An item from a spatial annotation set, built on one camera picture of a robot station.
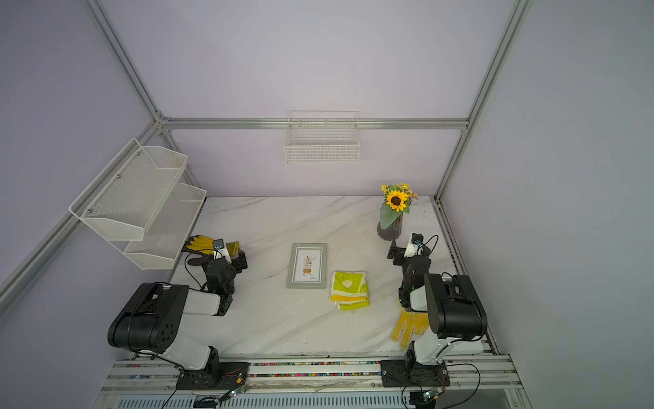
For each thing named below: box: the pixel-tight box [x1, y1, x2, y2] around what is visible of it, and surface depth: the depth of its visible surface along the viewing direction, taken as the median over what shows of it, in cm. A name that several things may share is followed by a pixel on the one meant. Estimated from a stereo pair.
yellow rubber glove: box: [390, 308, 430, 350], surface depth 84 cm
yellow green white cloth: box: [329, 270, 371, 311], surface depth 90 cm
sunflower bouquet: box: [379, 182, 419, 230], surface depth 86 cm
